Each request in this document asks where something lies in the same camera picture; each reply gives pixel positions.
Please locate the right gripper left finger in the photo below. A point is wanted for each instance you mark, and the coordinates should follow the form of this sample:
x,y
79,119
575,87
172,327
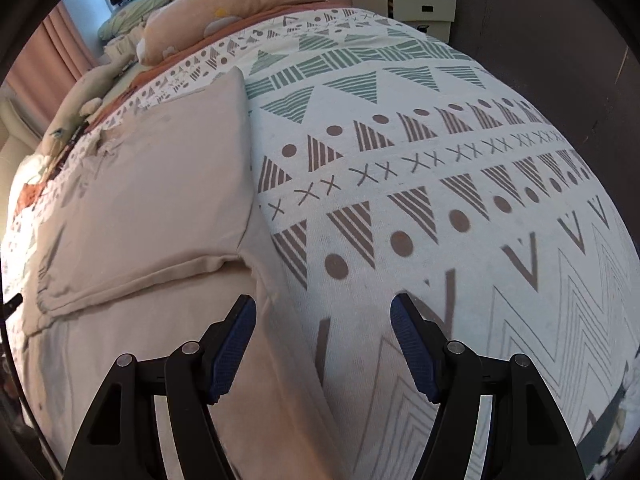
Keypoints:
x,y
119,437

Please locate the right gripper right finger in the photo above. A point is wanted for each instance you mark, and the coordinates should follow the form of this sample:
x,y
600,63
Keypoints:
x,y
528,437

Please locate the beige large jacket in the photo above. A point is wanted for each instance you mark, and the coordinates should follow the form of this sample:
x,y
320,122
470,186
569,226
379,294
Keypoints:
x,y
154,236

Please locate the patterned white bed blanket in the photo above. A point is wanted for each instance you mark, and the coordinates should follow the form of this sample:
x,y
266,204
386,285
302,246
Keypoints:
x,y
386,162

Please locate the beige plush toy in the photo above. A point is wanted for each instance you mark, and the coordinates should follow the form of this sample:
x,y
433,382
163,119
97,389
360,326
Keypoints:
x,y
82,100

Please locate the pink curtain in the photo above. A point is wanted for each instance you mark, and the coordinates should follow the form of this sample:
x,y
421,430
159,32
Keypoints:
x,y
53,60

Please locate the orange cartoon pillow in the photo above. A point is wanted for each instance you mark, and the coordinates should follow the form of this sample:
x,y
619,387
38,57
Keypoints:
x,y
183,23

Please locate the cream bedside drawer cabinet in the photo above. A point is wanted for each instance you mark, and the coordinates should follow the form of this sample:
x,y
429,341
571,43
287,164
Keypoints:
x,y
433,17

